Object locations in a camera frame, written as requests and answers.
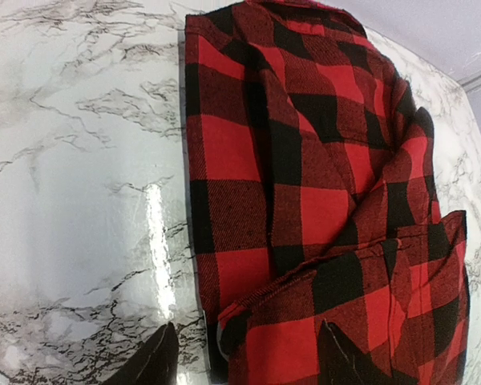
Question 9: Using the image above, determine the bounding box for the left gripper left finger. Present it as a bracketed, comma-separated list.
[118, 322, 179, 384]

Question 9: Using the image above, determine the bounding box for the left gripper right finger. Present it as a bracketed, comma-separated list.
[317, 321, 418, 385]

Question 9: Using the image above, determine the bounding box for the right aluminium corner post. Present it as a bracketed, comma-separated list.
[458, 71, 481, 93]

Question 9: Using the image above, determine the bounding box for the red black plaid shirt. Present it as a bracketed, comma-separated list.
[185, 1, 470, 384]

